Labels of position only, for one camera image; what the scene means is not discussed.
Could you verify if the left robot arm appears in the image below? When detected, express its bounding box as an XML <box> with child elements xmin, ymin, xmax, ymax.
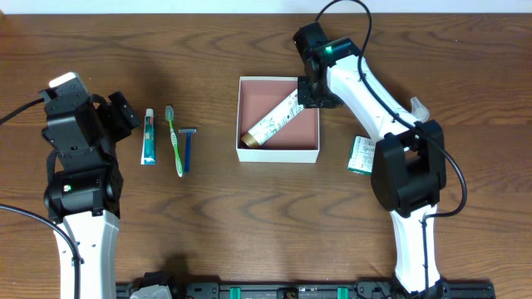
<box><xmin>40</xmin><ymin>72</ymin><xmax>140</xmax><ymax>298</ymax></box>

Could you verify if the small teal toothpaste tube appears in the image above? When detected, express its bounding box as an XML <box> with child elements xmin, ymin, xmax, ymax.
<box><xmin>140</xmin><ymin>108</ymin><xmax>156</xmax><ymax>165</ymax></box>

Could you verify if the blue disposable razor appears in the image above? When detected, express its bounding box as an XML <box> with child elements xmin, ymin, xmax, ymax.
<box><xmin>179</xmin><ymin>128</ymin><xmax>197</xmax><ymax>174</ymax></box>

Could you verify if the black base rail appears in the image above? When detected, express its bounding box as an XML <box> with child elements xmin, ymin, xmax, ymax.
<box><xmin>116</xmin><ymin>272</ymin><xmax>495</xmax><ymax>299</ymax></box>

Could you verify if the clear sanitizer pump bottle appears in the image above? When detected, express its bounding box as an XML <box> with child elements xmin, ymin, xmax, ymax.
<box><xmin>411</xmin><ymin>96</ymin><xmax>430</xmax><ymax>123</ymax></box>

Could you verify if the white floral cream tube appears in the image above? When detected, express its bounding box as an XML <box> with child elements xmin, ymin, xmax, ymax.
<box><xmin>240</xmin><ymin>90</ymin><xmax>304</xmax><ymax>149</ymax></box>

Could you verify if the white box pink interior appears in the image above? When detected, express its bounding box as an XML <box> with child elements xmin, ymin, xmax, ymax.
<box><xmin>235</xmin><ymin>76</ymin><xmax>320</xmax><ymax>164</ymax></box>

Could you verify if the green toothbrush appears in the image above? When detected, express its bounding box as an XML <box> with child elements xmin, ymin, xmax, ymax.
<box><xmin>165</xmin><ymin>105</ymin><xmax>184</xmax><ymax>177</ymax></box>

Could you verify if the green white soap box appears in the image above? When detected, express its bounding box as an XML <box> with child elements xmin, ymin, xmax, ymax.
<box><xmin>347</xmin><ymin>136</ymin><xmax>375</xmax><ymax>175</ymax></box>

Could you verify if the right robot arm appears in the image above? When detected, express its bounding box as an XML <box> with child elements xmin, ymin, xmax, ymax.
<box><xmin>293</xmin><ymin>22</ymin><xmax>446</xmax><ymax>298</ymax></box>

